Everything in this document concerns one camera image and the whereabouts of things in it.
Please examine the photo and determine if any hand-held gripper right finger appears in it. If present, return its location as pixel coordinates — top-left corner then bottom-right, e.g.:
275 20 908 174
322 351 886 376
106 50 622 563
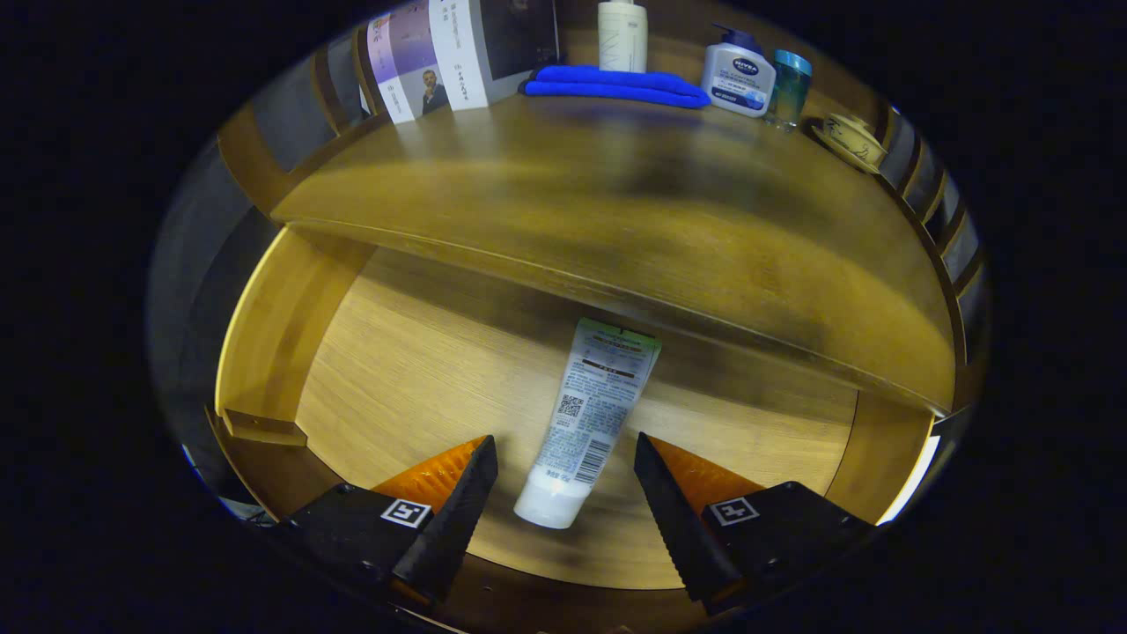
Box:
633 431 879 617

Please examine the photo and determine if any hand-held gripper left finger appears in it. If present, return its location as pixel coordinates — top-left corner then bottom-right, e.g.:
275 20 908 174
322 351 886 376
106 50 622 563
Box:
273 434 499 613

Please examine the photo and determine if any white squeeze tube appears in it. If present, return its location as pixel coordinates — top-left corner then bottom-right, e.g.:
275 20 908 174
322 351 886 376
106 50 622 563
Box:
513 318 663 530

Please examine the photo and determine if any wooden drawer with black knob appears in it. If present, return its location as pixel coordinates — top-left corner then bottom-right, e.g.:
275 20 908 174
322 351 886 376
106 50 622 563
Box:
204 223 939 634

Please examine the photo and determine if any wooden countertop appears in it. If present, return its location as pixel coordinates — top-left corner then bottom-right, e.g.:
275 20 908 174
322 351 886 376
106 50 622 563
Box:
271 88 959 415

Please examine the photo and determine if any brown wooden cabinet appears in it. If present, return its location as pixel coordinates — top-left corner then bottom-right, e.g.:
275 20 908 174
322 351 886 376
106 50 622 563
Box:
216 0 994 419

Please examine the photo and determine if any black backdrop cloth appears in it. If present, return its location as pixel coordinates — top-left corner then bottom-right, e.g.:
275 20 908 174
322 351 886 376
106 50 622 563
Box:
145 132 283 494

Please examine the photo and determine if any beige lidded teacup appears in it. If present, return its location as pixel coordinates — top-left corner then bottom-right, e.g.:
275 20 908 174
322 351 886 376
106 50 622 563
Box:
810 112 890 174

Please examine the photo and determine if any blue folded cloth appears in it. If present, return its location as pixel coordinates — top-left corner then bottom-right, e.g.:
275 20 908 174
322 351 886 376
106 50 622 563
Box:
519 64 712 110

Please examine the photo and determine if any white blue-capped lotion bottle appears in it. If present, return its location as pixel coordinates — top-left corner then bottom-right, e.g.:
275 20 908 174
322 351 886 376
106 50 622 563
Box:
701 24 777 119

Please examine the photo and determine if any teal bottle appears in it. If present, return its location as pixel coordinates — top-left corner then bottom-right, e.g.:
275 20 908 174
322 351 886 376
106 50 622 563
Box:
764 49 814 131

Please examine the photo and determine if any thick white book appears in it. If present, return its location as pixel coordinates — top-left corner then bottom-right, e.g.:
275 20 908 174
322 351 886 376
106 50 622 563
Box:
429 0 562 113

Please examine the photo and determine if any pink purple book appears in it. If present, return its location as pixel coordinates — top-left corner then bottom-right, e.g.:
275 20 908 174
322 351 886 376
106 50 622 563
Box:
365 4 452 125

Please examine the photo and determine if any white pump bottle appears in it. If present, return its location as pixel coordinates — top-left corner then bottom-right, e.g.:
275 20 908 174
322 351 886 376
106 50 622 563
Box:
597 0 650 74

